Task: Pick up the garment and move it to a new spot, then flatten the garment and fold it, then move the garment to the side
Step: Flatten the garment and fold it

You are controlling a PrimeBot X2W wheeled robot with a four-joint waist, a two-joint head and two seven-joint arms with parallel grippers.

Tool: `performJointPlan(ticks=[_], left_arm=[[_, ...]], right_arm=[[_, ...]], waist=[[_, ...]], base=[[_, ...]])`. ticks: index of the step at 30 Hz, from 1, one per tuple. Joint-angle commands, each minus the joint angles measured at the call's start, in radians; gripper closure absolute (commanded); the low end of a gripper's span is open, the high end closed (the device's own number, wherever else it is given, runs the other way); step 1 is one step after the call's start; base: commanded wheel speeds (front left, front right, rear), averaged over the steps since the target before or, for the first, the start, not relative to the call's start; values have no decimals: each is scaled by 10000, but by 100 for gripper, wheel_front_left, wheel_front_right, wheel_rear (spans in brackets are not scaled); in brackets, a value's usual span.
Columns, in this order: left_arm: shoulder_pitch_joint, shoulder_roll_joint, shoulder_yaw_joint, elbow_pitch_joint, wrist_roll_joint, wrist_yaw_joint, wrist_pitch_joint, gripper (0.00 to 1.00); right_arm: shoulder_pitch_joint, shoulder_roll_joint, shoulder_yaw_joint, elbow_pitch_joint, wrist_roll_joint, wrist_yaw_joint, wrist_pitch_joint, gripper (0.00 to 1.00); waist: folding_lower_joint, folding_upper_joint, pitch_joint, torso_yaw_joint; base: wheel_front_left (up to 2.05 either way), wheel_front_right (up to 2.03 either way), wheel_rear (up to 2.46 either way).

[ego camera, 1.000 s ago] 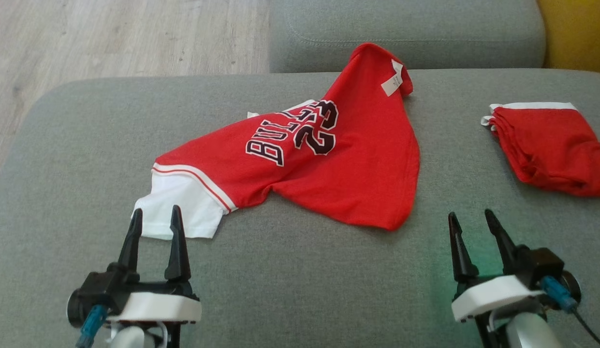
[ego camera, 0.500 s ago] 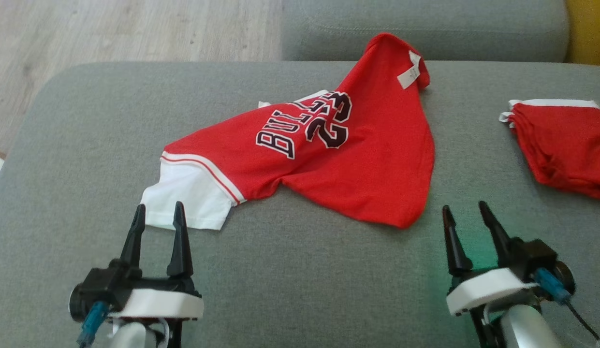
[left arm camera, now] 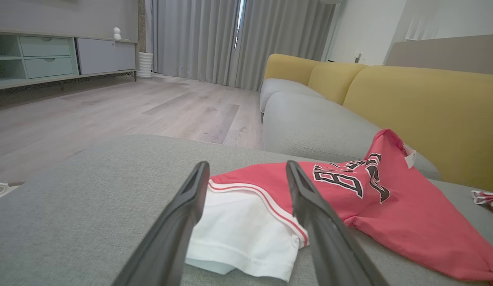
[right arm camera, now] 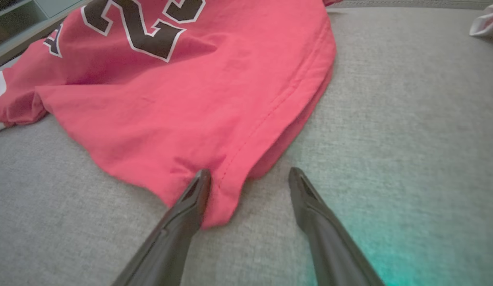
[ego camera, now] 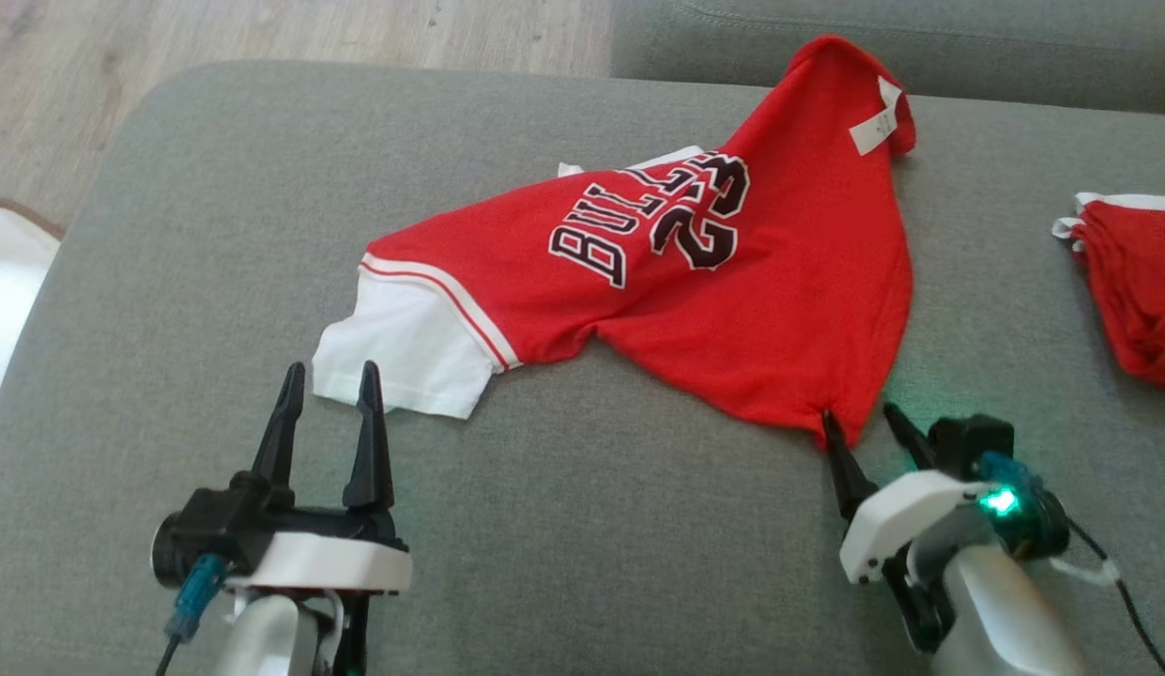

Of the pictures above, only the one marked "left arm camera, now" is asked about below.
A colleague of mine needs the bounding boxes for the white ribbed floor vase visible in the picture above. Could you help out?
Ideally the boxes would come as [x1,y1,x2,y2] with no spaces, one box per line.
[137,52,154,79]

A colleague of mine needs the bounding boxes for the red Bulls 23 shorts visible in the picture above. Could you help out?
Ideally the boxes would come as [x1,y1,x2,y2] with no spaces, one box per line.
[471,190,493,215]

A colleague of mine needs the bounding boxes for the red white Bulls jersey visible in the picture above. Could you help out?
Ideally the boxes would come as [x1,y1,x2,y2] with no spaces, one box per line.
[186,128,493,283]

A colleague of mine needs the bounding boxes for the pale green cabinet drawer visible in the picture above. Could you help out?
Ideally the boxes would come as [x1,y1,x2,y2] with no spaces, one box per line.
[24,57,75,79]
[19,36,72,58]

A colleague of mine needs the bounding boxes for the pale green TV cabinet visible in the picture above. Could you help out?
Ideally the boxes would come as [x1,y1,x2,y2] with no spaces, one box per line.
[0,28,139,93]

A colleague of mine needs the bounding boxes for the beige wall panel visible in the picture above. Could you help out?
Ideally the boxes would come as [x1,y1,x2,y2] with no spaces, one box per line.
[385,34,493,77]

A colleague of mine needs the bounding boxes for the white laundry basket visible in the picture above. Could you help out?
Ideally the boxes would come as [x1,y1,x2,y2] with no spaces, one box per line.
[0,182,25,202]

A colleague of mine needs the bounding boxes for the grey curtain panel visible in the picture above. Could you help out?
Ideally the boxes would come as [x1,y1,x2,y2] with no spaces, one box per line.
[234,0,337,92]
[145,0,242,89]

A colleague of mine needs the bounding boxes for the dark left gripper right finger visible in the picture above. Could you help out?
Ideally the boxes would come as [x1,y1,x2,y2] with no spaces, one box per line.
[286,160,390,286]

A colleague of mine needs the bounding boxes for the small grey sofa seat cushion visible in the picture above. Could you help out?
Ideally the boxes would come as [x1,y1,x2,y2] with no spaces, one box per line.
[259,78,325,114]

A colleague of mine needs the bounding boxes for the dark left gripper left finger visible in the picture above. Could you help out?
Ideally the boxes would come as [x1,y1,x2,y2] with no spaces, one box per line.
[111,161,211,286]

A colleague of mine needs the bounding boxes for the white cabinet door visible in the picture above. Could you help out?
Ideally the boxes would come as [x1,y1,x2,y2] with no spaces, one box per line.
[75,38,137,76]

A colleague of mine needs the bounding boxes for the large yellow sofa back cushion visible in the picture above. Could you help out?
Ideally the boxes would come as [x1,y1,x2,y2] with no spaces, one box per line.
[343,66,493,194]

